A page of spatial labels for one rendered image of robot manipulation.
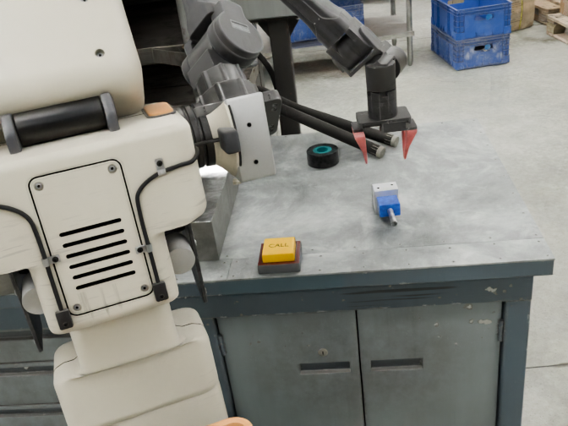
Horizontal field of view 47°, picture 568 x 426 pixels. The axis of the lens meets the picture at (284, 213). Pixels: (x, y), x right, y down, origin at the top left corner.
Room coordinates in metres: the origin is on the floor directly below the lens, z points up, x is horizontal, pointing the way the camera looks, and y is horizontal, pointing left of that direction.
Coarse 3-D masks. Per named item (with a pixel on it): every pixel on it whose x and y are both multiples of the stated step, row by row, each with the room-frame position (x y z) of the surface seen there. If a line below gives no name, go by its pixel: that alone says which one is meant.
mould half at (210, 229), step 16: (208, 176) 1.32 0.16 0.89; (224, 176) 1.31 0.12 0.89; (208, 192) 1.24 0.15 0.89; (224, 192) 1.26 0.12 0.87; (208, 208) 1.15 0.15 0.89; (224, 208) 1.23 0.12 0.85; (192, 224) 1.10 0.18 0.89; (208, 224) 1.10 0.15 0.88; (224, 224) 1.20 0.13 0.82; (208, 240) 1.10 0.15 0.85; (208, 256) 1.10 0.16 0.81
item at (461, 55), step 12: (432, 36) 5.05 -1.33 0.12; (444, 36) 4.71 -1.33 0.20; (492, 36) 4.50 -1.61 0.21; (504, 36) 4.50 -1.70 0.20; (432, 48) 5.03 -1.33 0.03; (444, 48) 4.76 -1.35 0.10; (456, 48) 4.49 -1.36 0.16; (468, 48) 4.49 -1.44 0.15; (480, 48) 4.91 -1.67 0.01; (492, 48) 4.50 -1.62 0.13; (504, 48) 4.51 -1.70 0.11; (444, 60) 4.74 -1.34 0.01; (456, 60) 4.49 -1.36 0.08; (468, 60) 4.49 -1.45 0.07; (480, 60) 4.50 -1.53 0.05; (492, 60) 4.50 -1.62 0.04; (504, 60) 4.50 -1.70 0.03
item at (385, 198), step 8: (376, 184) 1.23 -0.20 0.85; (384, 184) 1.22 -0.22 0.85; (392, 184) 1.22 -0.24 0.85; (376, 192) 1.20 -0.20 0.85; (384, 192) 1.20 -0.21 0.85; (392, 192) 1.20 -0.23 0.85; (376, 200) 1.20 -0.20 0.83; (384, 200) 1.18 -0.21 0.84; (392, 200) 1.17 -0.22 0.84; (376, 208) 1.20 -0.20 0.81; (384, 208) 1.16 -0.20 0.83; (392, 208) 1.16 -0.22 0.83; (400, 208) 1.16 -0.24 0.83; (384, 216) 1.16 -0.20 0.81; (392, 216) 1.12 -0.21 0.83; (392, 224) 1.11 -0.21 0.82
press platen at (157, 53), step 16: (128, 16) 2.47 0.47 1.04; (144, 16) 2.43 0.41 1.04; (160, 16) 2.39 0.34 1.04; (176, 16) 2.35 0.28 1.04; (144, 32) 2.16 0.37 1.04; (160, 32) 2.13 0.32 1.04; (176, 32) 2.09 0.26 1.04; (144, 48) 1.94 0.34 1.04; (160, 48) 1.93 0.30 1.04; (176, 48) 1.90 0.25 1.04; (144, 64) 1.94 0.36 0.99; (176, 64) 1.87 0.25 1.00
